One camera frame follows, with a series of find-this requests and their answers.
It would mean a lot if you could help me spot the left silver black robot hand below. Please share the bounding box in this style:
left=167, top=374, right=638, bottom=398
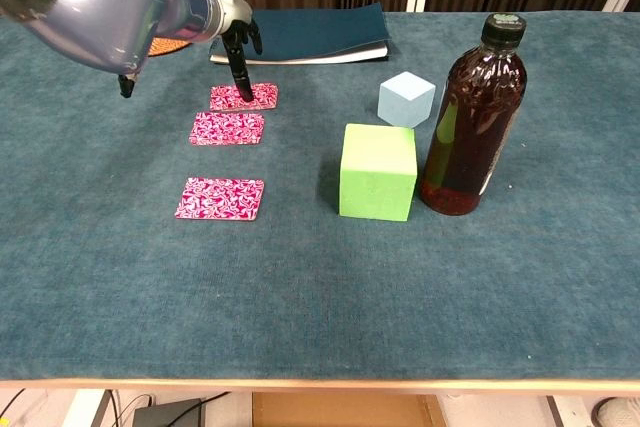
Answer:
left=213, top=0, right=265, bottom=102

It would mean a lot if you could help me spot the round woven rattan coaster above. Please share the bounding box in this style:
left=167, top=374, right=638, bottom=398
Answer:
left=147, top=36, right=194, bottom=57

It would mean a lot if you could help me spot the dark blue spiral notebook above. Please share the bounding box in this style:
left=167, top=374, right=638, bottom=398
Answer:
left=208, top=2, right=390, bottom=67

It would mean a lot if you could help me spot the light blue foam cube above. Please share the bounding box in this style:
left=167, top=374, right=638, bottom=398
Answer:
left=377, top=71, right=436, bottom=129

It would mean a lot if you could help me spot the green foam cube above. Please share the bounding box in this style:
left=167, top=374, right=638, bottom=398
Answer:
left=338, top=122, right=419, bottom=222

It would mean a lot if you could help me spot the teal table cloth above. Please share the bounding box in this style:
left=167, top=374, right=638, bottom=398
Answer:
left=0, top=11, right=640, bottom=382

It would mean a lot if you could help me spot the dark tea plastic bottle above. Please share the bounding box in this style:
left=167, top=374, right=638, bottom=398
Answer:
left=420, top=12, right=529, bottom=217

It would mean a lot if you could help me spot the grey box under table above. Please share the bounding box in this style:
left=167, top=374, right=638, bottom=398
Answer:
left=132, top=398, right=209, bottom=427

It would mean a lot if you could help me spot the brown cardboard box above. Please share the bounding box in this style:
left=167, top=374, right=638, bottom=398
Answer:
left=251, top=391, right=446, bottom=427

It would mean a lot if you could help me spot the white table leg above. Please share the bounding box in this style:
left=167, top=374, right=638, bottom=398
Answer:
left=62, top=389, right=114, bottom=427
left=544, top=395, right=576, bottom=427

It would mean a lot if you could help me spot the white shoe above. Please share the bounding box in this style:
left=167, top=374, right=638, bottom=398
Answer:
left=592, top=396, right=640, bottom=427

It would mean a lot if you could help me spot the black cable under table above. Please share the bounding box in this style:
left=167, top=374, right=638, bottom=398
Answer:
left=110, top=390, right=231, bottom=427

